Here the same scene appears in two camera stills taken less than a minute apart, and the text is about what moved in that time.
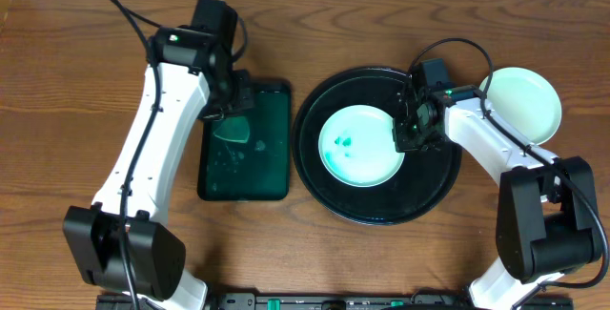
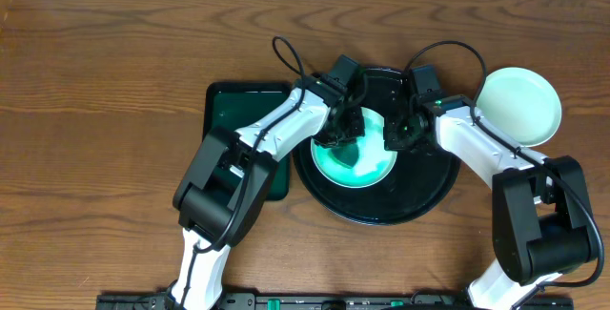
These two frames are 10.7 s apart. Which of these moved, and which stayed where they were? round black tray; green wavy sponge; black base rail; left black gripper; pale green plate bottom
Moved: left black gripper; green wavy sponge
Stayed: black base rail; round black tray; pale green plate bottom
